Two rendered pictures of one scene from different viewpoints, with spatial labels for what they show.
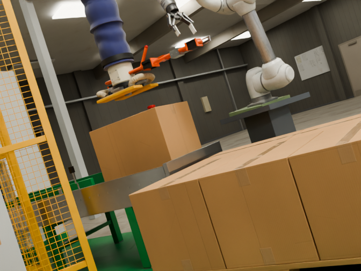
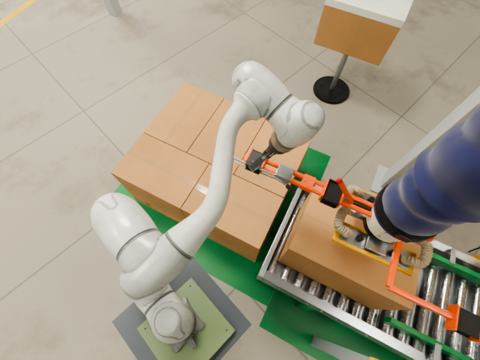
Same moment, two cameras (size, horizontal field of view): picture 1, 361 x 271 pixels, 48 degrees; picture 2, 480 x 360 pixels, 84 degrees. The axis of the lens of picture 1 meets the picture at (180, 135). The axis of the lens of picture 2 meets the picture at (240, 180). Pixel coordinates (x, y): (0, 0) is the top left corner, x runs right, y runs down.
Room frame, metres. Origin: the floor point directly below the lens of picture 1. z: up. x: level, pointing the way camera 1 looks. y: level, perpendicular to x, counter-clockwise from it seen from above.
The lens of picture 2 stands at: (3.07, -0.39, 2.27)
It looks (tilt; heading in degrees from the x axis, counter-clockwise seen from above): 65 degrees down; 174
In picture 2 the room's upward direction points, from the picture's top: 1 degrees clockwise
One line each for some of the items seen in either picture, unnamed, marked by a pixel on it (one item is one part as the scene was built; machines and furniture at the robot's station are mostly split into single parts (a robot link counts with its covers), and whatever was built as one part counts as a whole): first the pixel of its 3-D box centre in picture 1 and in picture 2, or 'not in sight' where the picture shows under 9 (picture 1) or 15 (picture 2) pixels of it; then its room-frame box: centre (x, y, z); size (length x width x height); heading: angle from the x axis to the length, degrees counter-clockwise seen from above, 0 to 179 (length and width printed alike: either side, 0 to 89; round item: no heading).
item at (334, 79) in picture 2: not in sight; (340, 68); (1.00, 0.86, 0.31); 0.40 x 0.40 x 0.62
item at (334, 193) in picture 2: (150, 64); (332, 193); (2.68, 0.05, 1.24); 0.10 x 0.08 x 0.06; 148
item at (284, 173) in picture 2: (177, 53); (284, 173); (2.57, -0.14, 1.24); 0.07 x 0.07 x 0.04; 58
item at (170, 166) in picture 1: (195, 155); (283, 226); (2.63, -0.05, 0.58); 0.70 x 0.03 x 0.06; 147
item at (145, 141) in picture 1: (146, 143); (345, 248); (2.83, 0.24, 0.75); 0.60 x 0.40 x 0.40; 57
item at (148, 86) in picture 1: (135, 90); (374, 246); (2.90, 0.21, 1.14); 0.34 x 0.10 x 0.05; 58
